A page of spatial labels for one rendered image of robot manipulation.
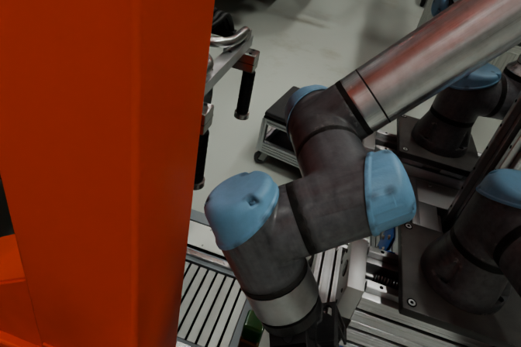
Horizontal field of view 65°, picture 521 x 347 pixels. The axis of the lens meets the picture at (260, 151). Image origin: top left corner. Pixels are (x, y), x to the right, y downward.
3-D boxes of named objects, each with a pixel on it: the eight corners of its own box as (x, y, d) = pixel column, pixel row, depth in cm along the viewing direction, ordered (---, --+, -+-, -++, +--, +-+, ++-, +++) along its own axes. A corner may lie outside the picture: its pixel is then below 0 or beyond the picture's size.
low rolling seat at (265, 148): (309, 190, 218) (327, 138, 199) (250, 163, 228) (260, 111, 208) (333, 152, 251) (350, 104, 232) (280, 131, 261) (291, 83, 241)
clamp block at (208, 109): (173, 112, 88) (174, 90, 85) (212, 125, 87) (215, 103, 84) (161, 123, 84) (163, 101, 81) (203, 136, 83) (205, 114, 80)
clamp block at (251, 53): (226, 58, 115) (229, 40, 112) (257, 67, 114) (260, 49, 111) (220, 64, 111) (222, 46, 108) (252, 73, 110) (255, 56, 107)
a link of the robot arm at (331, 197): (372, 111, 43) (274, 147, 45) (418, 181, 35) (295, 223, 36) (384, 164, 48) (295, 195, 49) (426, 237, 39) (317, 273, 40)
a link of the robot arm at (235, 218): (283, 193, 35) (191, 225, 36) (321, 285, 40) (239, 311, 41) (276, 155, 43) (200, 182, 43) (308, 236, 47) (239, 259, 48)
